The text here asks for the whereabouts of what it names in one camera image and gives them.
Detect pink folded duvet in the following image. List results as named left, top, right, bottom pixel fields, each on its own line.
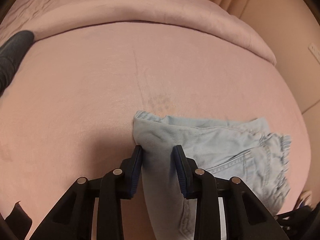
left=1, top=0, right=276, bottom=64

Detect right hand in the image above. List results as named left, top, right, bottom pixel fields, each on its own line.
left=297, top=190, right=312, bottom=208

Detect light blue denim pants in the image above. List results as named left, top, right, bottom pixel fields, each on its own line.
left=133, top=111, right=291, bottom=239

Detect dark grey folded garment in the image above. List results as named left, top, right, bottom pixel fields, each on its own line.
left=0, top=30, right=34, bottom=95

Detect pink bed sheet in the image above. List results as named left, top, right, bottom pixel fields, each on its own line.
left=1, top=22, right=311, bottom=227

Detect white wall power strip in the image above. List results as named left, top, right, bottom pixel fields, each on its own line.
left=308, top=43, right=320, bottom=63

